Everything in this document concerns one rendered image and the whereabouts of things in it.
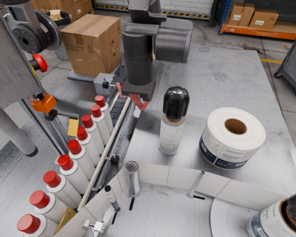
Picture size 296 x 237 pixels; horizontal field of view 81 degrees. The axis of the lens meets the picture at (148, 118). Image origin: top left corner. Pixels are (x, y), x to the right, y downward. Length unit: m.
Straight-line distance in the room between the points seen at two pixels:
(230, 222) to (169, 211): 0.19
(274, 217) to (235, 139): 0.24
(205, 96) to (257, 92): 0.33
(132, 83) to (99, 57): 0.73
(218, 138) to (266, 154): 0.29
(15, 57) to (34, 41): 0.68
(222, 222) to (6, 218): 0.73
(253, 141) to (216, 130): 0.12
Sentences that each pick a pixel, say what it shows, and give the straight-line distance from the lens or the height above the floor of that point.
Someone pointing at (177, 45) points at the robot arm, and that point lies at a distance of 0.32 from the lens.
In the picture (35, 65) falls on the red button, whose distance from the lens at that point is 0.42.
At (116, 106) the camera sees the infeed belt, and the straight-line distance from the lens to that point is 0.92.
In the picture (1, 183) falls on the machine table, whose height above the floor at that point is 0.83.
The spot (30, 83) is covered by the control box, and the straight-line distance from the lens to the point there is 0.41.
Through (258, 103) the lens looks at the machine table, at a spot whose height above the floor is 0.83.
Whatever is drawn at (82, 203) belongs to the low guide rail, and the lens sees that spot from 0.66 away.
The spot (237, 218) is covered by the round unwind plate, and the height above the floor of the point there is 0.89.
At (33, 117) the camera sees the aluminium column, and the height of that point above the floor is 1.11.
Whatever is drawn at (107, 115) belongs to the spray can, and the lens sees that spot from 0.71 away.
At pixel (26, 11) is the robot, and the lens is 1.05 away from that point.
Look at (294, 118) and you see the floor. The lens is 2.67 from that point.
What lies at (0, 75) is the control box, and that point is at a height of 1.34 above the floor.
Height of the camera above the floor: 1.51
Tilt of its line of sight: 48 degrees down
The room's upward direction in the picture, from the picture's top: straight up
